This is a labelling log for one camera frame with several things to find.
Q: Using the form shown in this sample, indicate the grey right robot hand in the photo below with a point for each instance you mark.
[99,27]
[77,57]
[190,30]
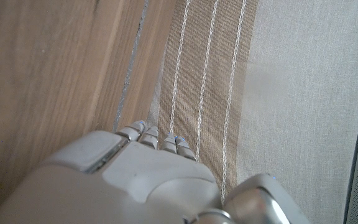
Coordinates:
[141,183]

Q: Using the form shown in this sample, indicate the beige striped cloth backdrop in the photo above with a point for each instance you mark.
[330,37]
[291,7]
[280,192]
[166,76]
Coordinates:
[291,93]

